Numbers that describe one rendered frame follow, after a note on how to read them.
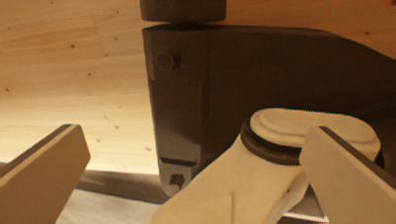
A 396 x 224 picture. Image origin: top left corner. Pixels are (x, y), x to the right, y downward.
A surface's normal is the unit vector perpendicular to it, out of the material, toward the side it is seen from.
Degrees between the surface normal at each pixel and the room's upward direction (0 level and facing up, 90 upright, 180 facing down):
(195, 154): 0
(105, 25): 0
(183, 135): 0
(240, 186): 90
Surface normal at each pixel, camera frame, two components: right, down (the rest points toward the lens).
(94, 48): -0.21, 0.47
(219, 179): 0.00, -0.88
